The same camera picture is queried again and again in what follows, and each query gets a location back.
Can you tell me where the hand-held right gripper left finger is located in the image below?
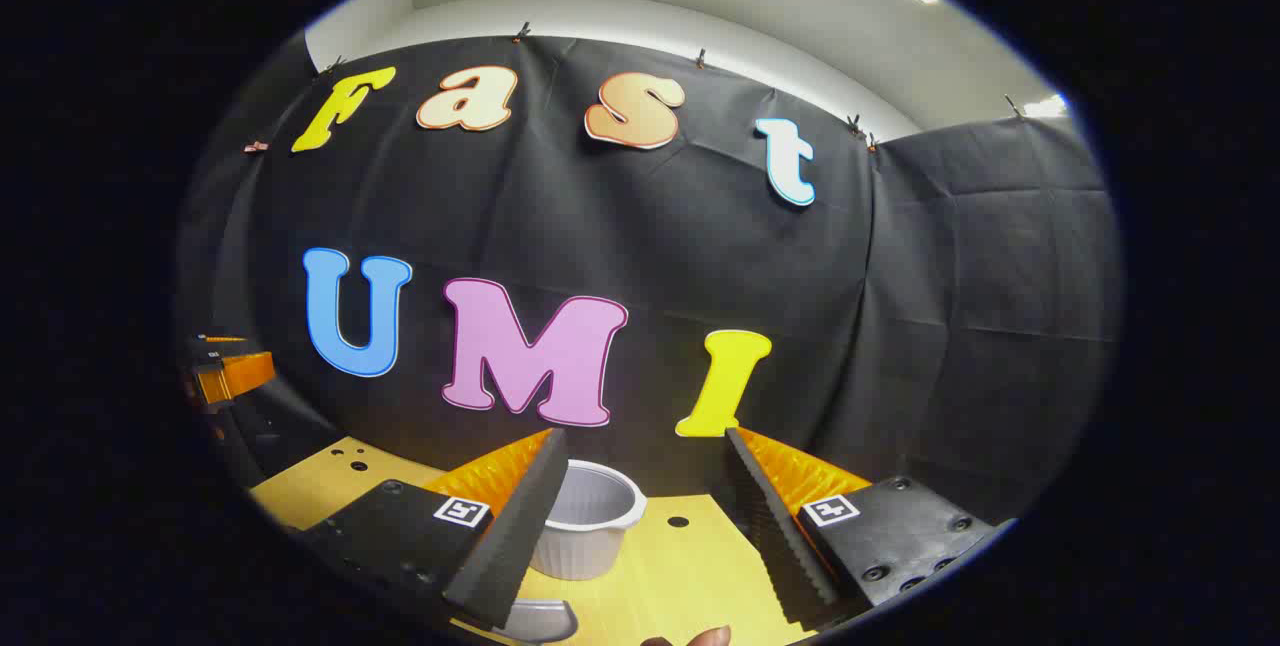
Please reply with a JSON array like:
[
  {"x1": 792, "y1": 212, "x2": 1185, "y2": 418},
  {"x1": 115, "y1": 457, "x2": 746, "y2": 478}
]
[{"x1": 295, "y1": 428, "x2": 571, "y2": 630}]

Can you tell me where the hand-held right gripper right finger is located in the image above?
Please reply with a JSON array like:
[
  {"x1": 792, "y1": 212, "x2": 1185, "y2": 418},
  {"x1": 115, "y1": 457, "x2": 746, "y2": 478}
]
[{"x1": 723, "y1": 426, "x2": 1016, "y2": 627}]

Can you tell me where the white ribbed garbage bin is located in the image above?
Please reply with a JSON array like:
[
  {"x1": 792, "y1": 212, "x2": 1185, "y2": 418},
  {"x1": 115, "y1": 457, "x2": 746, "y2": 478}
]
[{"x1": 530, "y1": 459, "x2": 648, "y2": 582}]

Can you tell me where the grey plastic dustpan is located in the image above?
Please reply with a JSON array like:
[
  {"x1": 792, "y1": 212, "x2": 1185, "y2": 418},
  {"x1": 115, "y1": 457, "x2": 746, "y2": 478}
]
[{"x1": 505, "y1": 600, "x2": 579, "y2": 645}]

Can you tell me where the wooden desktop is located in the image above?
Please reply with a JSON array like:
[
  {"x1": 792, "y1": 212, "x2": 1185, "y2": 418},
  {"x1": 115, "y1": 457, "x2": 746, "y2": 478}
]
[{"x1": 248, "y1": 436, "x2": 821, "y2": 646}]

